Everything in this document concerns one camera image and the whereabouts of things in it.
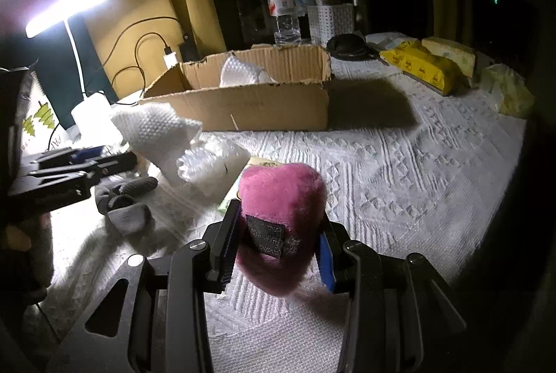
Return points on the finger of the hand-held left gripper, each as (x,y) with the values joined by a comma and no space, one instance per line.
(87,171)
(93,152)

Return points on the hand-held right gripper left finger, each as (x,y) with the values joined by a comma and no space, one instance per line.
(229,240)

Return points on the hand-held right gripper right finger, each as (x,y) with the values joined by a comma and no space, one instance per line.
(325,255)

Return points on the pink plush toy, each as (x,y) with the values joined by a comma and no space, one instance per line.
(278,221)

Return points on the cardboard box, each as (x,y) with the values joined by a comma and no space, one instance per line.
(243,95)

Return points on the tree print paper bag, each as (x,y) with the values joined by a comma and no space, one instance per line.
(37,121)

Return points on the grey sock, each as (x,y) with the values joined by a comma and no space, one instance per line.
(124,203)

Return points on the white bubble wrap sheet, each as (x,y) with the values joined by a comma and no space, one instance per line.
(154,134)

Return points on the clear air cushion bag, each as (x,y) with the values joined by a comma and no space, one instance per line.
(213,167)

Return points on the white textured bedspread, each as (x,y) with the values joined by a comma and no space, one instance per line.
(391,164)

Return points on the white charger plug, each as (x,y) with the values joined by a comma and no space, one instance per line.
(170,58)

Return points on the white desk lamp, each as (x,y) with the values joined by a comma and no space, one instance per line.
(61,12)

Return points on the black power adapter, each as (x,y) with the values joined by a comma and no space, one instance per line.
(188,48)

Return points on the white foam wrap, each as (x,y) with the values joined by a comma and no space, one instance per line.
(243,73)

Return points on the black round pouch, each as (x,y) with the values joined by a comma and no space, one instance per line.
(347,46)

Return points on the white perforated basket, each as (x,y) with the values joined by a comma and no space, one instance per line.
(330,23)

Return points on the clear plastic water bottle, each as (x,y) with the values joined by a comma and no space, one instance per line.
(282,8)

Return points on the pale yellow tissue pack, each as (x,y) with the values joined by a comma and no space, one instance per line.
(451,54)

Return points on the yellow plastic bag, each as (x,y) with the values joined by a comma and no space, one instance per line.
(510,91)

